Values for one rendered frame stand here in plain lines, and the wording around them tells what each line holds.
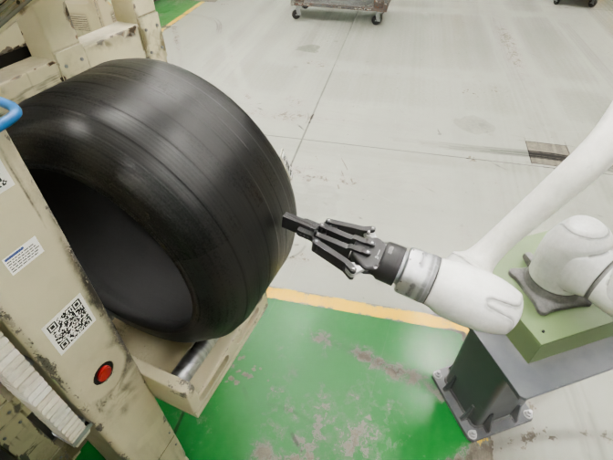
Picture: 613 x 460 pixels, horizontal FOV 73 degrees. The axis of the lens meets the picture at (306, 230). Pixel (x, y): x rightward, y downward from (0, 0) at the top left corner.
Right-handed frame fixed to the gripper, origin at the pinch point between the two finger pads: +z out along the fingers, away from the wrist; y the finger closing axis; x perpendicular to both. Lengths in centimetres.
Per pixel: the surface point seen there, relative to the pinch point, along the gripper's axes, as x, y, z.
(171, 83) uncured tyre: -19.4, -1.5, 28.1
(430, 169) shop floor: 123, -220, -23
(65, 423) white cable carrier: 24, 43, 23
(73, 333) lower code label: 8.2, 33.9, 24.3
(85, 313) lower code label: 6.8, 30.7, 24.5
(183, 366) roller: 34.8, 21.2, 14.8
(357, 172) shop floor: 130, -193, 25
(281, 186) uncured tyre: -4.1, -3.9, 6.3
